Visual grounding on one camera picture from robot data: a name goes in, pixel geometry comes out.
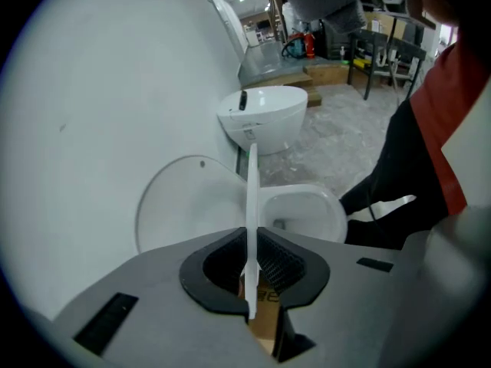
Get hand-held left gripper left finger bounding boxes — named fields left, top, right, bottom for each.
left=52, top=226, right=276, bottom=368

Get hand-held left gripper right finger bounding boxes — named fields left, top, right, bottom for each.
left=255, top=226, right=404, bottom=368

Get white toilet lid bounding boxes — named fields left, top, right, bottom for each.
left=134, top=154, right=249, bottom=255

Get white egg-shaped smart toilet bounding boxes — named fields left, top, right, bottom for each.
left=216, top=85, right=310, bottom=156

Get person's black trousers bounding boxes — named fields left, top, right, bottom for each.
left=339, top=97, right=450, bottom=251

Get person's red shirt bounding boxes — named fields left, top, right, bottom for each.
left=408, top=32, right=491, bottom=216

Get wooden step platform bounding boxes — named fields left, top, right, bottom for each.
left=237, top=64, right=351, bottom=109

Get red fire extinguisher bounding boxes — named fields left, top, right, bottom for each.
left=304, top=31, right=317, bottom=60

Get black metal table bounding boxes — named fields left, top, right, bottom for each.
left=346, top=28, right=427, bottom=101

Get white door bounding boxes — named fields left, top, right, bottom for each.
left=199, top=0, right=251, bottom=65

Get wooden staircase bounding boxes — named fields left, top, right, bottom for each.
left=263, top=0, right=289, bottom=44

